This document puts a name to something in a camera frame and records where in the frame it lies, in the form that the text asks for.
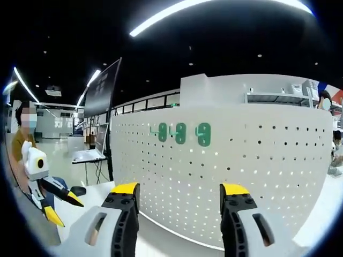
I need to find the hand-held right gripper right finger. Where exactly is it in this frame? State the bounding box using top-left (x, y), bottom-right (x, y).
top-left (220, 183), bottom-right (293, 257)

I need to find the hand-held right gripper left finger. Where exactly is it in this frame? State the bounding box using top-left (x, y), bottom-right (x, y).
top-left (61, 182), bottom-right (140, 257)

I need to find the white perforated mounting plate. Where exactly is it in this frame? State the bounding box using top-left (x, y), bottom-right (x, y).
top-left (110, 103), bottom-right (333, 252)

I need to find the green hook assembly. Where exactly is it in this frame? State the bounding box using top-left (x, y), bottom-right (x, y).
top-left (195, 122), bottom-right (212, 147)
top-left (149, 122), bottom-right (168, 142)
top-left (168, 122), bottom-right (187, 145)

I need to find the black computer mouse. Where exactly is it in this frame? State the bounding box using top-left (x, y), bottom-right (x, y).
top-left (70, 186), bottom-right (87, 198)

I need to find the white cabinet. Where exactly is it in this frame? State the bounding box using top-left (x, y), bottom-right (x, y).
top-left (66, 135), bottom-right (89, 154)

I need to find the white laptop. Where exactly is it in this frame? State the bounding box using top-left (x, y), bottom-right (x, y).
top-left (71, 122), bottom-right (110, 164)

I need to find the black display stand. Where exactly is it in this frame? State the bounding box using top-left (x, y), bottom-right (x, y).
top-left (105, 107), bottom-right (115, 184)

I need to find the ceiling air conditioner unit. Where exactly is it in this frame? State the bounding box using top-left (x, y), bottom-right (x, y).
top-left (44, 85), bottom-right (63, 97)

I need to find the long ceiling light strip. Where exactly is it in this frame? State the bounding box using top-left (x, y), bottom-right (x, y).
top-left (12, 66), bottom-right (41, 104)
top-left (129, 0), bottom-right (316, 37)
top-left (76, 69), bottom-right (102, 107)

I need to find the large black display screen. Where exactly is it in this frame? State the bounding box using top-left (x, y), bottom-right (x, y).
top-left (83, 57), bottom-right (123, 118)

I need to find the metal shelving rack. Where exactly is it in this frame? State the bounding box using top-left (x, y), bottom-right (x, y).
top-left (243, 80), bottom-right (343, 108)

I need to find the row of white storage boxes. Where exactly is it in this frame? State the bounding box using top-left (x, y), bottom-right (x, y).
top-left (290, 80), bottom-right (319, 95)

